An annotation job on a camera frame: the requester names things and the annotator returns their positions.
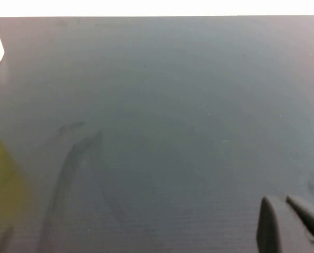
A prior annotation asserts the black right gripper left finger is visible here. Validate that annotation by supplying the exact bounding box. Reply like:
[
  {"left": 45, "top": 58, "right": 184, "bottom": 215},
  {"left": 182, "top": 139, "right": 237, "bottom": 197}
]
[{"left": 256, "top": 196, "right": 314, "bottom": 253}]

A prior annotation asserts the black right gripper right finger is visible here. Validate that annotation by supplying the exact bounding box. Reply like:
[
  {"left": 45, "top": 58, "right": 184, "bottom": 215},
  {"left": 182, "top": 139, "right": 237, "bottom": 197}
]
[{"left": 285, "top": 194, "right": 314, "bottom": 238}]

